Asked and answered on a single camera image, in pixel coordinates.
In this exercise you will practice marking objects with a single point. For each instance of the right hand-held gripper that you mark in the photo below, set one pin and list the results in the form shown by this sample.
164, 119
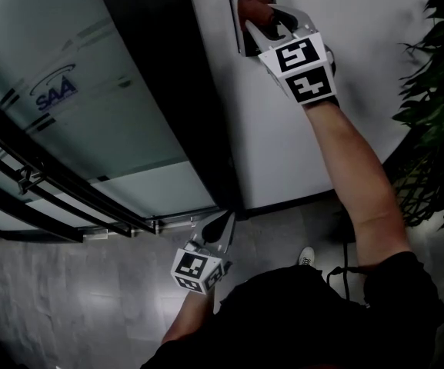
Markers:
302, 71

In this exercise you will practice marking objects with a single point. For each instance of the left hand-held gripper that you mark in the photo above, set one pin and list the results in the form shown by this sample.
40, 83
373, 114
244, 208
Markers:
196, 271

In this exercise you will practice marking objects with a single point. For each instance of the brown cloth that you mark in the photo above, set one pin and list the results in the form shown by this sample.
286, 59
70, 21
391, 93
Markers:
253, 9

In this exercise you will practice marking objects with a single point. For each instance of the wall access control keypad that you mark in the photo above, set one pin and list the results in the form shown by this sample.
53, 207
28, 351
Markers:
234, 21

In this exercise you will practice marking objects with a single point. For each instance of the person's left forearm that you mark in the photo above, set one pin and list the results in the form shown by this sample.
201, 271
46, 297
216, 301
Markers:
191, 317

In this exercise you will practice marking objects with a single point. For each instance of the person's right forearm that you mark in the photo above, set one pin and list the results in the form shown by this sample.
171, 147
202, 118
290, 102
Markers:
356, 175

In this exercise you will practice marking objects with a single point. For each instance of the person's white shoe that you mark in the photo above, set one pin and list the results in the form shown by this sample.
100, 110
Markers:
306, 256

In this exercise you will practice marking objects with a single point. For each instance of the person's black clothing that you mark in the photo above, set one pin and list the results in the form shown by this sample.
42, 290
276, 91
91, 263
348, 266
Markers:
302, 321

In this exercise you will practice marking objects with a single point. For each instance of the frosted glass door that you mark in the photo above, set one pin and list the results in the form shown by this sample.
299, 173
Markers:
110, 110

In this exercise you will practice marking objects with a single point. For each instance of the green leafy plant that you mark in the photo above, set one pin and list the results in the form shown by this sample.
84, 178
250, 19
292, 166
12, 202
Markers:
441, 90

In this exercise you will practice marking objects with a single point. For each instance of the metal door latch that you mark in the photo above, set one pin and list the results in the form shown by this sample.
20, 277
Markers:
29, 179

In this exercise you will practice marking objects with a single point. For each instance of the woven plant pot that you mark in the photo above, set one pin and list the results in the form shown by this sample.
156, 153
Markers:
418, 194

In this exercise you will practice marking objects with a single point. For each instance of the metal door bottom rail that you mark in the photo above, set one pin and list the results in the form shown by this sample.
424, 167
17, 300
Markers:
175, 223

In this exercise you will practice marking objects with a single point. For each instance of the glass door with frame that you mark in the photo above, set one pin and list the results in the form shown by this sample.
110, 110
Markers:
175, 90

